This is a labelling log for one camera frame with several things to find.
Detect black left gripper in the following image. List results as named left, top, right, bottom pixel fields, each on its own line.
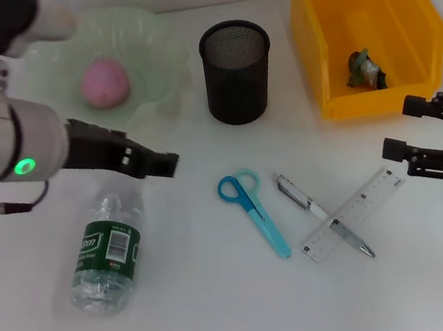
left=58, top=105, right=183, bottom=192

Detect green plastic wrapper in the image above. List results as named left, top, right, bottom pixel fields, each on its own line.
left=343, top=45, right=391, bottom=95

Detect clear water bottle green label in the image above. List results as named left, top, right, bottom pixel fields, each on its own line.
left=55, top=172, right=159, bottom=319

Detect blue teal scissors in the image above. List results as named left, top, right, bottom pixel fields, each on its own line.
left=215, top=163, right=293, bottom=267

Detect transparent plastic ruler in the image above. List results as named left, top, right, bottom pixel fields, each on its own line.
left=292, top=164, right=416, bottom=266

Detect pink peach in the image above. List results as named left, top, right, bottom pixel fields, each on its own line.
left=76, top=55, right=134, bottom=112

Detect black mesh pen holder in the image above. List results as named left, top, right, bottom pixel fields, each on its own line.
left=195, top=15, right=282, bottom=129

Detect translucent green fruit plate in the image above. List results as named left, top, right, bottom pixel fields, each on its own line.
left=16, top=0, right=196, bottom=142

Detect white silver ballpoint pen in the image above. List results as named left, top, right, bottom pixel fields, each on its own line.
left=273, top=161, right=377, bottom=270

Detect yellow plastic storage bin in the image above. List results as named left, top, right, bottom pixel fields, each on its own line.
left=287, top=0, right=443, bottom=125

